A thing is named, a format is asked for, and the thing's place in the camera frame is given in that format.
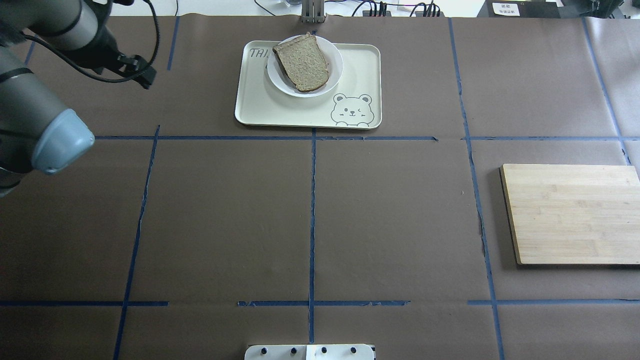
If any white mounting pedestal column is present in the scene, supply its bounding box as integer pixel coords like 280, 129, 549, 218
244, 343, 377, 360

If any aluminium frame post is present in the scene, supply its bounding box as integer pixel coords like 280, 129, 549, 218
301, 0, 327, 24

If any bread slice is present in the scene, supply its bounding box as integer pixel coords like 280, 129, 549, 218
272, 32, 330, 92

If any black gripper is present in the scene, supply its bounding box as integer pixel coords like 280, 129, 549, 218
65, 30, 157, 91

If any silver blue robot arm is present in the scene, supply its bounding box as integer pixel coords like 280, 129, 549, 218
0, 0, 160, 196

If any white round plate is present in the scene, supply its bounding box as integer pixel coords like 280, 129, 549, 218
265, 35, 344, 98

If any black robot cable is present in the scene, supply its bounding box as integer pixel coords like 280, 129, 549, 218
22, 0, 161, 85

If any wooden cutting board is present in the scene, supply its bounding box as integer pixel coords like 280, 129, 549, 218
499, 163, 640, 265

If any black power adapter box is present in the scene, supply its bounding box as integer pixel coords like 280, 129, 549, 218
476, 0, 561, 19

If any cream bear serving tray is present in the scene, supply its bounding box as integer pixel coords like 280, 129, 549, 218
234, 40, 383, 130

